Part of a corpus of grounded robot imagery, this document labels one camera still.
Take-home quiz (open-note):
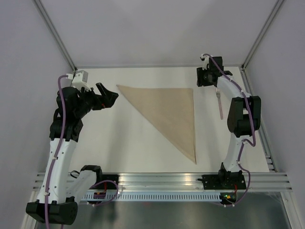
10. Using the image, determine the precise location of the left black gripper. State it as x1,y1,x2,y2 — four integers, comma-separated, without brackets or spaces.
74,83,118,118

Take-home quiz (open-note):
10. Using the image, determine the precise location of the pink-handled metal fork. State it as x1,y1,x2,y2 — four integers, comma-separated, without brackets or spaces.
215,88,224,120

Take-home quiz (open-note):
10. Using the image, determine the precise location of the beige cloth napkin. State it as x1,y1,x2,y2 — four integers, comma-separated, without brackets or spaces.
117,85,197,164

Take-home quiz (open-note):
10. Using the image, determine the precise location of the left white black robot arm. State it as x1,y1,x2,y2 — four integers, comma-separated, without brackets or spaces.
26,83,119,228

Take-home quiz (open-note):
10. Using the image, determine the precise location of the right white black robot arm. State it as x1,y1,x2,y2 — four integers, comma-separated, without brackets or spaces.
196,54,261,190

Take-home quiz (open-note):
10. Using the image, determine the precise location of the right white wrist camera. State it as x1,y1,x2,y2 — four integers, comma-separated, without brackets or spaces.
200,54,210,70

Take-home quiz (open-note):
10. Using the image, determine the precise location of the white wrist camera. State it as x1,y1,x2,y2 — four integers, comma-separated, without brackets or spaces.
200,54,210,70
67,70,91,91

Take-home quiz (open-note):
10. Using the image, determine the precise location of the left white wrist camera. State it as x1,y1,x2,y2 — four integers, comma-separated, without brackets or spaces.
67,70,91,91

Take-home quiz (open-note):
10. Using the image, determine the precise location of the right aluminium frame post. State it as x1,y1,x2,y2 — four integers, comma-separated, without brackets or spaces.
240,0,286,70

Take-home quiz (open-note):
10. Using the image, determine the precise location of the aluminium frame post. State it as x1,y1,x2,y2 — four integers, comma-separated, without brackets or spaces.
240,0,286,70
32,0,77,72

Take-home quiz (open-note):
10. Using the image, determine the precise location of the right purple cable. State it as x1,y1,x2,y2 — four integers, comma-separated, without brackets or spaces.
204,54,257,191

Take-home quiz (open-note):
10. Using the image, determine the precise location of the aluminium mounting rail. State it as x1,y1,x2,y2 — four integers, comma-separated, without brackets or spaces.
32,173,293,193

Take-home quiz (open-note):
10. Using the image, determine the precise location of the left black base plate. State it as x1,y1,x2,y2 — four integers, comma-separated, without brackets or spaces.
93,174,119,192

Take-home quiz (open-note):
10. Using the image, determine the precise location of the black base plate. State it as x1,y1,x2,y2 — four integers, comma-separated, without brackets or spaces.
93,174,119,192
197,175,246,190

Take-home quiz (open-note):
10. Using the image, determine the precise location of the white slotted cable duct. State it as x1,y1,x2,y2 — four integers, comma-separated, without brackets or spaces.
83,192,221,201

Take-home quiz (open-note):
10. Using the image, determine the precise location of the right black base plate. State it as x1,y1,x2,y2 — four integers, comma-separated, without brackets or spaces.
197,175,246,190

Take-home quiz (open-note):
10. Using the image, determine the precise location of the left aluminium frame post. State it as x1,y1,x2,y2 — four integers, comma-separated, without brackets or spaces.
32,0,77,72

